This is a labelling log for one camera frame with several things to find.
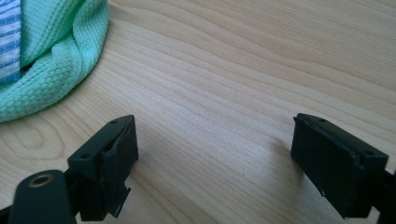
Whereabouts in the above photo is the blue white striped cloth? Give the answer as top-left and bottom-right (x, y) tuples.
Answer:
(0, 0), (22, 85)

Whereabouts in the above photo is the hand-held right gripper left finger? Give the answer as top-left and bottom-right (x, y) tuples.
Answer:
(66, 114), (140, 222)

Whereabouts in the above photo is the mint green waffle cloth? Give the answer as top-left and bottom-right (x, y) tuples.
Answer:
(0, 0), (110, 123)

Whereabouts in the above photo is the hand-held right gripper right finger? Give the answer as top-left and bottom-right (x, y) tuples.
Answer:
(290, 112), (389, 219)

